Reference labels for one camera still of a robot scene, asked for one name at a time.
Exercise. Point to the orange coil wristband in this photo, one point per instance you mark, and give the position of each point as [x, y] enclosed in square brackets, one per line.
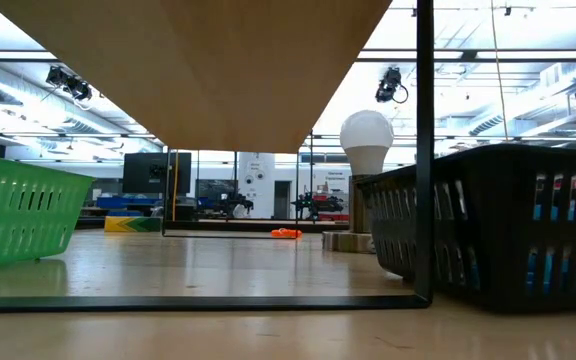
[286, 233]

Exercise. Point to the wooden shelf riser black legs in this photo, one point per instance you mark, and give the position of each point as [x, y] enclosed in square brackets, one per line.
[193, 75]

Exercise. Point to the black plastic basket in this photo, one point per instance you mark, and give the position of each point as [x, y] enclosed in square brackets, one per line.
[498, 235]

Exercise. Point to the black background robot arm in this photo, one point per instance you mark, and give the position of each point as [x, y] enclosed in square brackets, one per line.
[318, 204]
[233, 204]

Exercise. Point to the brass lamp with white bulb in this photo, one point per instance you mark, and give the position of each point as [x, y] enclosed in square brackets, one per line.
[366, 132]

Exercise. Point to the black monitor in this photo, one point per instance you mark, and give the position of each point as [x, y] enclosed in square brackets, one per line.
[143, 172]

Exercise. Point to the yellow green crayon box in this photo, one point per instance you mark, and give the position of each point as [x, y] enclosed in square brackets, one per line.
[133, 224]

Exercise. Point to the blue storage bin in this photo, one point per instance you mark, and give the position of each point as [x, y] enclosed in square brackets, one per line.
[128, 202]

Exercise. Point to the green plastic basket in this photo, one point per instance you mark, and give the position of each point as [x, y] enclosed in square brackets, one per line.
[18, 215]

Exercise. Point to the black table frame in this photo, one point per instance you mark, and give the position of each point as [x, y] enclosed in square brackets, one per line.
[218, 226]

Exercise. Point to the black overhead camera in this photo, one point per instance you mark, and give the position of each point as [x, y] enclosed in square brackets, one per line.
[388, 85]

